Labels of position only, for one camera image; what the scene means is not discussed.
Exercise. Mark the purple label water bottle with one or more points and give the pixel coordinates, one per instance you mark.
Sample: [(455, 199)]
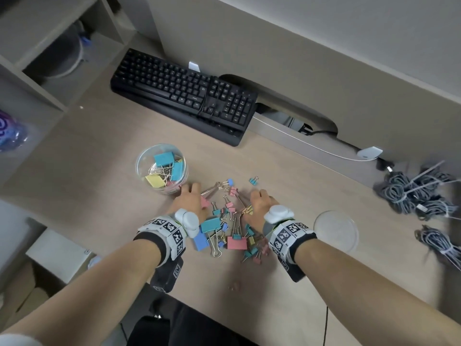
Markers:
[(9, 131)]

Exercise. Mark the grey left marker wristband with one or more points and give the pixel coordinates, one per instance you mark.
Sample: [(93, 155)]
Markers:
[(162, 230)]

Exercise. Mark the beige wooden shelf unit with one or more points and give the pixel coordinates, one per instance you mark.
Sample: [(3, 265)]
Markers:
[(43, 25)]

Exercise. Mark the transparent round plastic lid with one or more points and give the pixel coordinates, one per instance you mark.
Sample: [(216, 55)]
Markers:
[(336, 230)]

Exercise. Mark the blue large binder clip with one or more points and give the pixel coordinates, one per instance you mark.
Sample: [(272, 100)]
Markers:
[(200, 242)]

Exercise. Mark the white box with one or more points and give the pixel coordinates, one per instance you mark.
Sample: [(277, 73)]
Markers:
[(57, 252)]

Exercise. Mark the white hand tracker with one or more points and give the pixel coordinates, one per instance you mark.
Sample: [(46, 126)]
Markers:
[(277, 214), (189, 221)]

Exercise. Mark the white right hand tracker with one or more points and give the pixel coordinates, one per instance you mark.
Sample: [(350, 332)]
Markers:
[(277, 214)]

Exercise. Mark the white round device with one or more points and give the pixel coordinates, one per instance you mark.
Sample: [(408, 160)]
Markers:
[(82, 55)]

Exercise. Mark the grey right marker wristband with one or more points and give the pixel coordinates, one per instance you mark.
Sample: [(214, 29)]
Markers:
[(288, 237)]

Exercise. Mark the person's white left sleeve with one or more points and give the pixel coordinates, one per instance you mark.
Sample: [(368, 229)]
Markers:
[(18, 341)]

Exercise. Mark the white left hand tracker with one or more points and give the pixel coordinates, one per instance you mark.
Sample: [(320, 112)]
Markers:
[(189, 221)]

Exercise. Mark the cardboard box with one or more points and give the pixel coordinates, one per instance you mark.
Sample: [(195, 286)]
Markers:
[(21, 295)]

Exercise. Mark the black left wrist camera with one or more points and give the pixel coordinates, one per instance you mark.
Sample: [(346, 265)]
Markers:
[(167, 275)]

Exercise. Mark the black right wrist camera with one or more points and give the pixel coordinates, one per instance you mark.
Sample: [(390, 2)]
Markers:
[(293, 272)]

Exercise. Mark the person's left forearm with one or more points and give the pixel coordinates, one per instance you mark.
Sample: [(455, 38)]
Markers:
[(83, 295)]

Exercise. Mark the grey marker wristband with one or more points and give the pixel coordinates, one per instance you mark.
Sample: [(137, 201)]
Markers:
[(288, 237), (162, 230)]

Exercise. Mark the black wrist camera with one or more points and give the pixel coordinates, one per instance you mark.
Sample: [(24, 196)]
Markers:
[(293, 272), (167, 275)]

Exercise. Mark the black plug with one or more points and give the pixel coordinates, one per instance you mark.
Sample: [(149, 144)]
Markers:
[(383, 163)]

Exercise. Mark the pile of mixed binder clips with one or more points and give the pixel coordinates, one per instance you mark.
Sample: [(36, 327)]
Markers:
[(236, 243)]

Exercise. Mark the black keyboard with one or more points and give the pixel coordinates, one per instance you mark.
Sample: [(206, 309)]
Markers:
[(162, 79)]

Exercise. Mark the person's left hand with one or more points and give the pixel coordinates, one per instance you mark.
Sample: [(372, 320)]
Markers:
[(189, 201)]

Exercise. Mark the large clear plastic jar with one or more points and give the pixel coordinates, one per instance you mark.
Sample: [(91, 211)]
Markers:
[(144, 158)]

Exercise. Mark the person's right hand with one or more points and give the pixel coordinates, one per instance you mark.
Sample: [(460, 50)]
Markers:
[(261, 205)]

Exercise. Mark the person's right forearm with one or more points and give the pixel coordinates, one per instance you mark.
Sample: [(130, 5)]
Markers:
[(378, 284)]

